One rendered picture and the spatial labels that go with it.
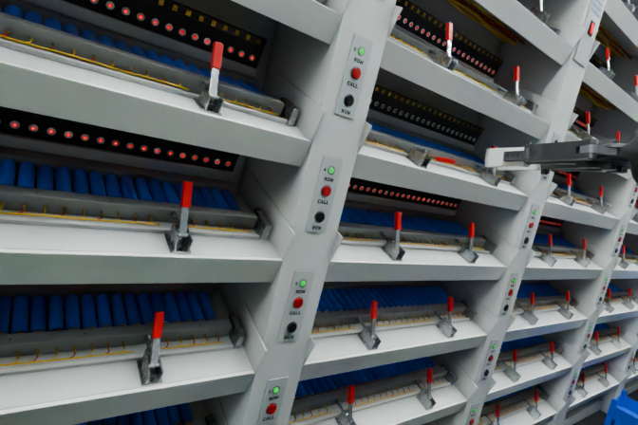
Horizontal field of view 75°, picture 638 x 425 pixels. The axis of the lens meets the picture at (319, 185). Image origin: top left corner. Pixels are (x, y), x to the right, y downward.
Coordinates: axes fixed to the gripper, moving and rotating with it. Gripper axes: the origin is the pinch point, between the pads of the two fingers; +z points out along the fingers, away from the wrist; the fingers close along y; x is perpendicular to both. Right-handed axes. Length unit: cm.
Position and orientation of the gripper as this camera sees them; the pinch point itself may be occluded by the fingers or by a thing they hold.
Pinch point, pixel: (512, 159)
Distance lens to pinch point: 72.9
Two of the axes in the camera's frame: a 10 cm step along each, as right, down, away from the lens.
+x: 1.2, -9.9, 0.6
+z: -6.1, -0.3, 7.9
